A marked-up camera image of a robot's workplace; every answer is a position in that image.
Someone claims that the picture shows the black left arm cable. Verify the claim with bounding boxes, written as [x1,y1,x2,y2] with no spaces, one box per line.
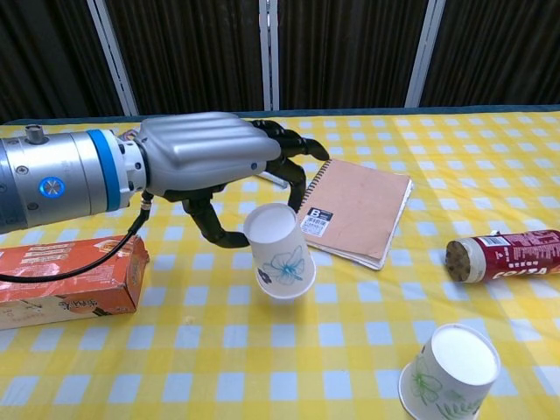
[0,196,152,284]

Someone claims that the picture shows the orange cardboard box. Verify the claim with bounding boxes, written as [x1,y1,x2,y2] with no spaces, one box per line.
[0,234,151,332]

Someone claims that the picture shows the brown spiral notebook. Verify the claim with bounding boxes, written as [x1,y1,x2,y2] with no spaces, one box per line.
[296,157,415,271]

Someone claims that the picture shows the white partition frame post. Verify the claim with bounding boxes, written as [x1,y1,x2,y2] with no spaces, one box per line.
[258,0,281,111]
[404,0,447,109]
[86,0,140,117]

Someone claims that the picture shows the red Costa coffee bottle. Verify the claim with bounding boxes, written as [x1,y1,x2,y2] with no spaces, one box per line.
[444,229,560,284]

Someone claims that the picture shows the white paper cup green leaves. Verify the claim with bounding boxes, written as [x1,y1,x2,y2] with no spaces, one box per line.
[398,323,502,420]

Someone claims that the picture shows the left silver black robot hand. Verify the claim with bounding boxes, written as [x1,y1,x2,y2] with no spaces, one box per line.
[130,112,332,249]

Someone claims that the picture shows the black ribbed partition panel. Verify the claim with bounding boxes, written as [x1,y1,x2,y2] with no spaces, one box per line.
[422,0,560,109]
[0,0,128,124]
[277,0,424,111]
[107,0,268,118]

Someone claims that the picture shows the white paper cup blue flower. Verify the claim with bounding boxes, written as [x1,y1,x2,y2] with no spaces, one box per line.
[242,202,317,300]

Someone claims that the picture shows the yellow white checkered tablecloth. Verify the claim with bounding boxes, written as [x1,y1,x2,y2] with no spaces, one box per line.
[0,112,560,420]

